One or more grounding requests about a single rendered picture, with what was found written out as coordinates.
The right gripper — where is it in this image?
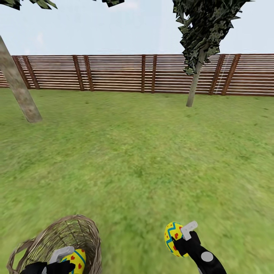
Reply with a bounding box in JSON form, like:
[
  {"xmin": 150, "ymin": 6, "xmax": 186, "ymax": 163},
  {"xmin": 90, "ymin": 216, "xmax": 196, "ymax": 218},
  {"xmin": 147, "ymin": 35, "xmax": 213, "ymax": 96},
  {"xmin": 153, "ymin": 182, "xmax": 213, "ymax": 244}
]
[{"xmin": 175, "ymin": 231, "xmax": 201, "ymax": 257}]

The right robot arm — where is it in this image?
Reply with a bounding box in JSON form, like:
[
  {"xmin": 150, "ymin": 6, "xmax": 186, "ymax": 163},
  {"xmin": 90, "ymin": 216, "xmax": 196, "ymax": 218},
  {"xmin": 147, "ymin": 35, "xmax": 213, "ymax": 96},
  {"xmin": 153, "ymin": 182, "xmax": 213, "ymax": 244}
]
[{"xmin": 175, "ymin": 221, "xmax": 227, "ymax": 274}]

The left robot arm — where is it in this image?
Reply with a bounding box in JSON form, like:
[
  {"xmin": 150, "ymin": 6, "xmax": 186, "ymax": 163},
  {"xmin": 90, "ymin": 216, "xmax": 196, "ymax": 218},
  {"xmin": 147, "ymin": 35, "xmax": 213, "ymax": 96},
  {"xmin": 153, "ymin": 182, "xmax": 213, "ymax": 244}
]
[{"xmin": 21, "ymin": 245, "xmax": 75, "ymax": 274}]

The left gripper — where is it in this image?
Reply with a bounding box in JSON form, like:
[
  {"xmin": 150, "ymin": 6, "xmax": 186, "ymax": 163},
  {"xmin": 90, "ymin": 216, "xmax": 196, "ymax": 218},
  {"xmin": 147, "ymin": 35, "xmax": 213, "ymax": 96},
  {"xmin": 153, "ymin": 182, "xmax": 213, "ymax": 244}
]
[{"xmin": 50, "ymin": 260, "xmax": 75, "ymax": 274}]

